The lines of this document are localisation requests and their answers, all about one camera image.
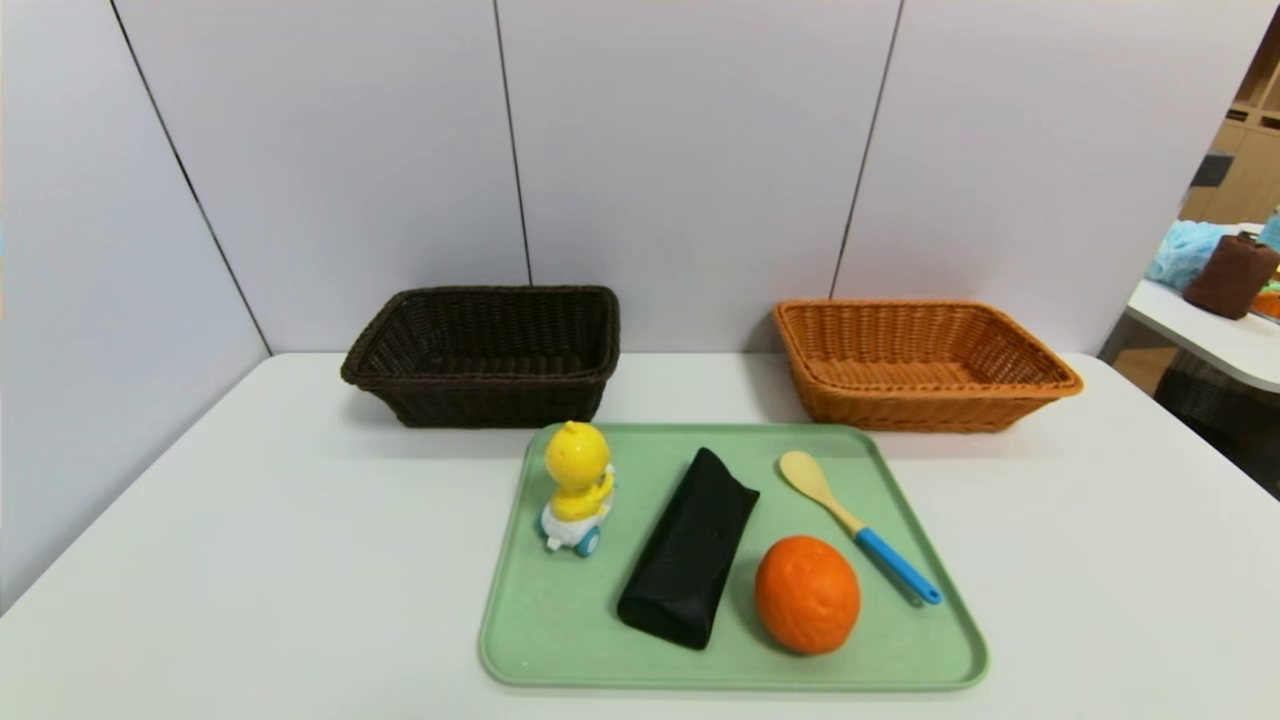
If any black glasses case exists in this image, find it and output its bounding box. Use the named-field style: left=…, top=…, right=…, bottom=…
left=616, top=447, right=761, bottom=652

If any dark brown wicker basket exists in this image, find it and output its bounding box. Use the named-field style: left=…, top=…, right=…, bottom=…
left=340, top=285, right=621, bottom=429

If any light wooden cabinet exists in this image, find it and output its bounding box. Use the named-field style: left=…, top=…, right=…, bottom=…
left=1180, top=20, right=1280, bottom=226

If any light green plastic tray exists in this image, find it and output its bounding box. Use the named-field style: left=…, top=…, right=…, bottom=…
left=478, top=422, right=991, bottom=693

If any white side table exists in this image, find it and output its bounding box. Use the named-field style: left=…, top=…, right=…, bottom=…
left=1125, top=222, right=1280, bottom=393

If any wooden spoon blue handle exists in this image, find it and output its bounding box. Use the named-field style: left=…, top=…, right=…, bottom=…
left=779, top=450, right=944, bottom=606

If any light blue cloth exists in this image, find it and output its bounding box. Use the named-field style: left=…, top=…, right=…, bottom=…
left=1146, top=220, right=1241, bottom=291

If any orange fruit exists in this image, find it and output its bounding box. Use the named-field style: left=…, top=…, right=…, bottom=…
left=754, top=535, right=862, bottom=657

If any brown cylindrical object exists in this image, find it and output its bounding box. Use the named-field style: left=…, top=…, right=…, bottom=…
left=1183, top=232, right=1280, bottom=321

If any orange wicker basket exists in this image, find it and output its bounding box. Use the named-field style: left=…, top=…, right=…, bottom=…
left=773, top=299, right=1085, bottom=433

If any yellow duck toy car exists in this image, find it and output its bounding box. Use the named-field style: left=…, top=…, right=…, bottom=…
left=540, top=420, right=617, bottom=558

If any dark grey woven bin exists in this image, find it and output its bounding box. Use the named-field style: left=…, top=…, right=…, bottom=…
left=1155, top=352, right=1280, bottom=496

